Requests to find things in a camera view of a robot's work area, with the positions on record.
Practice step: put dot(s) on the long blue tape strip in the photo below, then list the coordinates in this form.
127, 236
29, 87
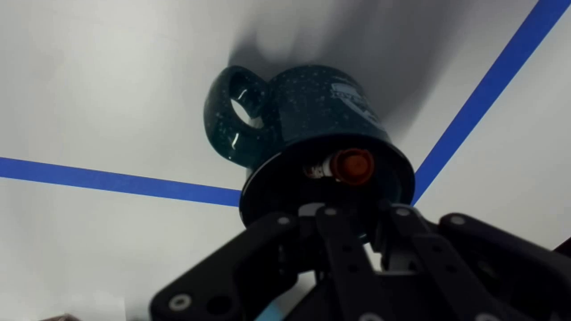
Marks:
488, 90

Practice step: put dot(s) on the dark teal speckled mug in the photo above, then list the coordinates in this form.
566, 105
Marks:
309, 108

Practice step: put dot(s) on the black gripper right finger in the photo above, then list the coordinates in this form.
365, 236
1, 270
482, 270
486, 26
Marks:
470, 269

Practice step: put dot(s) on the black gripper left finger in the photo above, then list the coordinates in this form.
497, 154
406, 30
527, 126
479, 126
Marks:
261, 269

